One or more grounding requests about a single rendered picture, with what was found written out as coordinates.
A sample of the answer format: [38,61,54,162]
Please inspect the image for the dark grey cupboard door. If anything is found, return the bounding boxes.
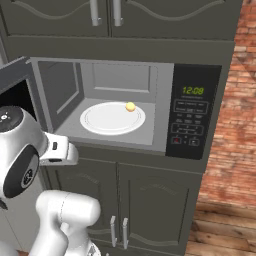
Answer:
[109,0,244,42]
[44,157,120,256]
[116,162,203,256]
[0,0,111,38]

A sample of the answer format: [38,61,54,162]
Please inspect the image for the dark grey cupboard housing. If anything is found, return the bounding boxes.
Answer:
[0,0,245,256]

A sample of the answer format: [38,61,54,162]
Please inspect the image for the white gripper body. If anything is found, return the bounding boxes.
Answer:
[65,138,80,166]

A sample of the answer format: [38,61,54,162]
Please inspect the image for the grey microwave door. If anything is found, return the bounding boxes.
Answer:
[0,56,48,134]

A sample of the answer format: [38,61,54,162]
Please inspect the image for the grey microwave oven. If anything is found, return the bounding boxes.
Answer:
[29,56,223,161]

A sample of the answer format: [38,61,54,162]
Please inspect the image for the white round plate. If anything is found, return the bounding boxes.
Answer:
[79,101,147,136]

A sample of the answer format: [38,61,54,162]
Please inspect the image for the silver cupboard handle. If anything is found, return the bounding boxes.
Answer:
[111,0,125,27]
[109,215,118,248]
[89,0,103,27]
[121,217,130,251]

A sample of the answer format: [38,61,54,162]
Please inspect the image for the small yellow ball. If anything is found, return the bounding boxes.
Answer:
[125,101,137,113]

